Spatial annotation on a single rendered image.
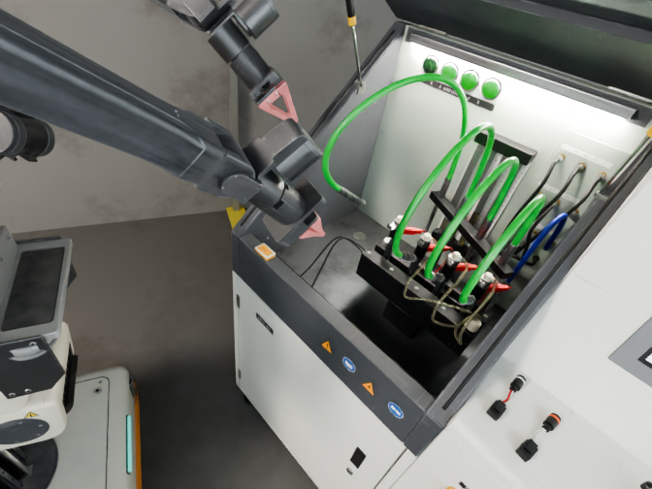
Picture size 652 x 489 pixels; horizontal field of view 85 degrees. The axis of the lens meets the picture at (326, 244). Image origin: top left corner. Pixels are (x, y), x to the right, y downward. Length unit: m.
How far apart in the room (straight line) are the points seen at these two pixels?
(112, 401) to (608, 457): 1.40
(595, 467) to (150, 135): 0.86
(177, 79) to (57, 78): 1.90
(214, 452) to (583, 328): 1.37
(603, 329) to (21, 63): 0.86
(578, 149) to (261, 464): 1.49
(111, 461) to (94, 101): 1.25
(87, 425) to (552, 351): 1.38
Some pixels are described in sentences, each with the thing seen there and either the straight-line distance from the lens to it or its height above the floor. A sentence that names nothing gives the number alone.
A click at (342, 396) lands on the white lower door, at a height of 0.74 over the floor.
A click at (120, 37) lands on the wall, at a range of 2.18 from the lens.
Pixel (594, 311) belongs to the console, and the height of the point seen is 1.17.
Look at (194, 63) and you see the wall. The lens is 2.22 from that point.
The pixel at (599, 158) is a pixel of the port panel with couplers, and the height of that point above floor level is 1.33.
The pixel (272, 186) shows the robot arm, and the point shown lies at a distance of 0.51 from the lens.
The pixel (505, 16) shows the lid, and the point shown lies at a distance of 0.92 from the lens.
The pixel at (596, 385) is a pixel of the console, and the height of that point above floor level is 1.05.
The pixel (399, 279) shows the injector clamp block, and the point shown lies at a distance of 0.93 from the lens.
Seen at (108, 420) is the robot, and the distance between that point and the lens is 1.53.
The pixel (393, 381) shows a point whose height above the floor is 0.95.
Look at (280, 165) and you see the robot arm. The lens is 0.49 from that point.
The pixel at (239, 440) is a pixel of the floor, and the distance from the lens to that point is 1.71.
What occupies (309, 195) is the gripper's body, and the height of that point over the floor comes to 1.30.
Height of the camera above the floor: 1.61
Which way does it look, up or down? 41 degrees down
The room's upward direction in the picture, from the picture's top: 11 degrees clockwise
